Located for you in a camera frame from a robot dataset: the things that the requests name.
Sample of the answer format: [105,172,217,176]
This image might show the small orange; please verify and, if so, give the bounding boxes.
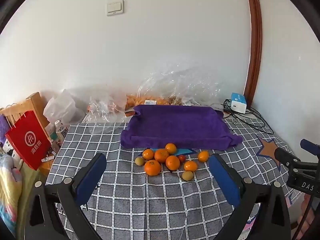
[183,160,198,172]
[197,151,209,163]

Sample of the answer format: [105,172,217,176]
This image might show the yellow-brown fruit front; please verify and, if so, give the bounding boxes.
[181,171,194,181]

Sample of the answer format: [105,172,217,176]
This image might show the yellow-green round fruit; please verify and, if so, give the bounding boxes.
[135,157,145,166]

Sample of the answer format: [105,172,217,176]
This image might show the large front orange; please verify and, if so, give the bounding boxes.
[144,160,161,176]

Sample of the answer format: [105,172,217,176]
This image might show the colourful blanket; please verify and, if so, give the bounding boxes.
[1,153,37,237]

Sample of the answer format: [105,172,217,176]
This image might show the red paper shopping bag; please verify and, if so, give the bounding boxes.
[5,111,51,170]

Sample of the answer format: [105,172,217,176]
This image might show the white blue charger box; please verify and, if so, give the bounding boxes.
[231,93,247,114]

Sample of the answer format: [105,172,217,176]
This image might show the grey checked bed cover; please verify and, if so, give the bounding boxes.
[44,113,304,240]

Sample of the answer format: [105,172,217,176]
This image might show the plastic water bottle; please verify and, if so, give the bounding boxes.
[55,120,68,143]

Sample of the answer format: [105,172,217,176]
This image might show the small red fruit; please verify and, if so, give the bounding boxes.
[177,154,186,163]

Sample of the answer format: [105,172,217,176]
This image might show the white plastic bag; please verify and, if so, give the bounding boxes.
[43,89,85,125]

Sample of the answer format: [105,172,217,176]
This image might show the left clear plastic bag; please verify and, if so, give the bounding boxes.
[82,92,129,124]

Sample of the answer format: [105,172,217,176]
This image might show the purple towel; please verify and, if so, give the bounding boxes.
[120,105,242,151]

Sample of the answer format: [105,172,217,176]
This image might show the clear plastic bag of fruit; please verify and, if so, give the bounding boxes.
[125,67,221,116]

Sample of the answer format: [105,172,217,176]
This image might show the black cables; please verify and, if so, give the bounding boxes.
[222,99,276,136]

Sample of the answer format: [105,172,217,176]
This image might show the brown wooden door frame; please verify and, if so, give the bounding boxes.
[244,0,263,107]

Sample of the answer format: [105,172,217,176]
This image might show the white wall switch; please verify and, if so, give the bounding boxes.
[106,0,124,16]

